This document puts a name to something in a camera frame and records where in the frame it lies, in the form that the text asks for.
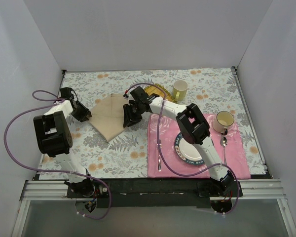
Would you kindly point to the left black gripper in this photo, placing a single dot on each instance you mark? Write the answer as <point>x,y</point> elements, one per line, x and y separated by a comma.
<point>82,111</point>

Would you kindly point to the pink placemat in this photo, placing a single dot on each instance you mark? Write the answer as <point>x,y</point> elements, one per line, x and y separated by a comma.
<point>235,155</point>

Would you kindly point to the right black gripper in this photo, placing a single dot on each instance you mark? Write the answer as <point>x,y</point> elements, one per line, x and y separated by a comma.
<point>132,111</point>

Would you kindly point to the yellow woven bamboo tray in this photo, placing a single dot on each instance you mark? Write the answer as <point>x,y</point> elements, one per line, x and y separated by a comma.
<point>159,90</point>

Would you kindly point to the yellow green mug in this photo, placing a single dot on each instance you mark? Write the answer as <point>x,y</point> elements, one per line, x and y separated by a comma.
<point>179,89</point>

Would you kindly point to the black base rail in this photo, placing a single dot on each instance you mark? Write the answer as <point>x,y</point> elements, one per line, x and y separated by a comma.
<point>153,192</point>

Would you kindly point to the silver fork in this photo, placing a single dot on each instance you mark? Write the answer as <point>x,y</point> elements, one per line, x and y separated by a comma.
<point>159,160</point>

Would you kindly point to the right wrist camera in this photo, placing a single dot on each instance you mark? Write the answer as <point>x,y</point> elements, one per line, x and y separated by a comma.
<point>138,94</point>

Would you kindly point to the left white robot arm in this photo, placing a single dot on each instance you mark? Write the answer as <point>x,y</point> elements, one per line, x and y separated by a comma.
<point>55,140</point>

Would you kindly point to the floral tablecloth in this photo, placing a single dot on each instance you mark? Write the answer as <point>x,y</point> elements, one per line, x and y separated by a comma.
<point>213,90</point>

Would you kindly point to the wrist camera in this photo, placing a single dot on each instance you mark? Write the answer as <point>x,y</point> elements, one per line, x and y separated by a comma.
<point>138,94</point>
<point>67,93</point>

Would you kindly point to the aluminium frame rail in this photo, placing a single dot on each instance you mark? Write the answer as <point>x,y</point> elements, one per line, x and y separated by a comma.
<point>57,190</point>

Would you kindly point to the beige cloth napkin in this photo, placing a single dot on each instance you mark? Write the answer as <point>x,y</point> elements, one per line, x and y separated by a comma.
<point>108,116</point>

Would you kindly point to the silver spoon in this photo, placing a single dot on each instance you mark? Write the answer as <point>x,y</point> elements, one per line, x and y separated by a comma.
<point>224,145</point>

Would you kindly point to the pink mug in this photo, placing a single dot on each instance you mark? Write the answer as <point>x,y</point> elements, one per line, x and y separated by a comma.
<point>223,121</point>

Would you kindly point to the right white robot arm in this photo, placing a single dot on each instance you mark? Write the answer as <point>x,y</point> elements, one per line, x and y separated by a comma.
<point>195,130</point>

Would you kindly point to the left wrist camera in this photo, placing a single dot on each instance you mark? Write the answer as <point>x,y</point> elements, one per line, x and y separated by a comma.
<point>67,93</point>

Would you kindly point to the green rimmed white plate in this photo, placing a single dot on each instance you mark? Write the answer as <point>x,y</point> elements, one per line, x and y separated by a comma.
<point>187,152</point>

